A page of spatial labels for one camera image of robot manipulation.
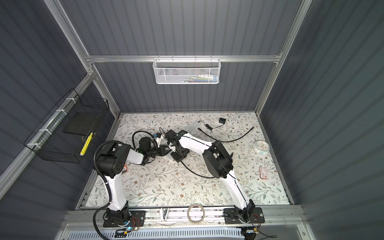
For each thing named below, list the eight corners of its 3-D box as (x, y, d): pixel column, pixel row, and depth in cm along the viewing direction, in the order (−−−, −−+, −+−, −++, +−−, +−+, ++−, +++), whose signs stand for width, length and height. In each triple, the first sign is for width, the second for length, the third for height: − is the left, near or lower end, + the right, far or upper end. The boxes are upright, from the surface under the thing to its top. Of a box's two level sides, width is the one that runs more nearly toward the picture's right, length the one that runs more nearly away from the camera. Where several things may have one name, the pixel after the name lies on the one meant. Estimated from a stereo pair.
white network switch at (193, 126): (185, 128, 113) (185, 126, 112) (194, 121, 118) (194, 119, 116) (191, 132, 110) (191, 131, 109) (200, 126, 115) (200, 124, 113)
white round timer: (255, 154, 99) (256, 152, 96) (251, 142, 105) (253, 140, 102) (269, 154, 99) (271, 152, 96) (265, 142, 105) (267, 140, 102)
